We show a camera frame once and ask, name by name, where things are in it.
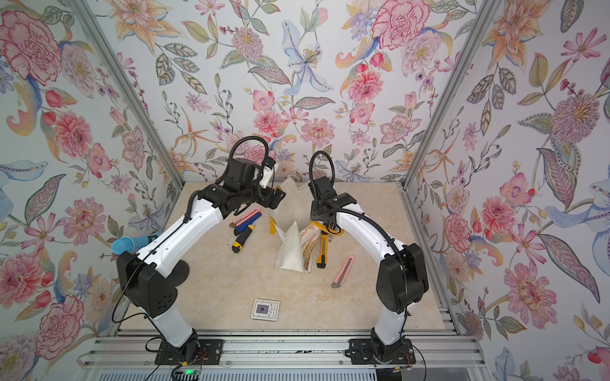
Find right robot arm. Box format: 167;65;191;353
311;193;430;352

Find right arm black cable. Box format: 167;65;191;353
308;150;337;191

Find black microphone stand base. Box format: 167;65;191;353
167;260;190;287

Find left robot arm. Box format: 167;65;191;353
117;184;286;351

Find blue utility knife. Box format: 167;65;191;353
234;211;261;236

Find aluminium corner post right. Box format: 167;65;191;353
400;1;502;193

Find aluminium corner post left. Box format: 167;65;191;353
66;0;185;189

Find small square marker card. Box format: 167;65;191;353
251;298;281;322

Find aluminium corner post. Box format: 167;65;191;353
66;0;185;189
400;1;502;193

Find yellow black utility knife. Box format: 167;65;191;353
231;224;255;253

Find white canvas pouch yellow handles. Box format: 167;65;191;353
269;178;322;274

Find pink utility knife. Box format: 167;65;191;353
230;208;261;228
331;255;355;288

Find blue foam microphone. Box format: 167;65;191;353
111;234;158;256

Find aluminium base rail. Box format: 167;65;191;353
77;330;491;380

